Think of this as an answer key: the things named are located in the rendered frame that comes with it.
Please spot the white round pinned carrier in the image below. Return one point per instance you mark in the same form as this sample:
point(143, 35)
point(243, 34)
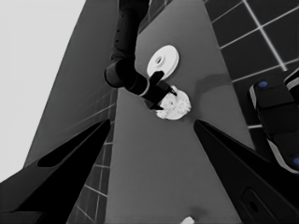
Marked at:
point(178, 116)

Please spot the large thick white disc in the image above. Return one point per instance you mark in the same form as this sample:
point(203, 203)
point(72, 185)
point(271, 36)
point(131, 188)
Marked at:
point(169, 59)

